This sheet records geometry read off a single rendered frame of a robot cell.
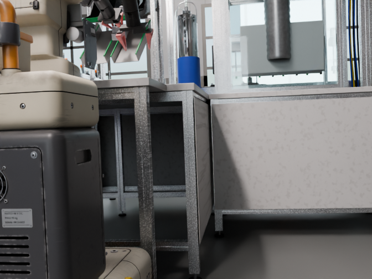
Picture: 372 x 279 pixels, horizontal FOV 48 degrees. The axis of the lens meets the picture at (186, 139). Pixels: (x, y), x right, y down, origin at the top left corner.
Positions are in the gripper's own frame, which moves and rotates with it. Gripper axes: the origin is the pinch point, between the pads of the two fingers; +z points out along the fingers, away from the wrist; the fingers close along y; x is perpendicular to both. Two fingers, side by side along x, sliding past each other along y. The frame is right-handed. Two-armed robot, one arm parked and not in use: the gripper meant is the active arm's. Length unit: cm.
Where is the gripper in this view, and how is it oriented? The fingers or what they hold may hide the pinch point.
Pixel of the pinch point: (118, 27)
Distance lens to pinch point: 201.8
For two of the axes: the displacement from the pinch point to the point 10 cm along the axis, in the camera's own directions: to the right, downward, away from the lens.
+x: -2.2, 8.8, -4.2
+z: 2.9, 4.7, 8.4
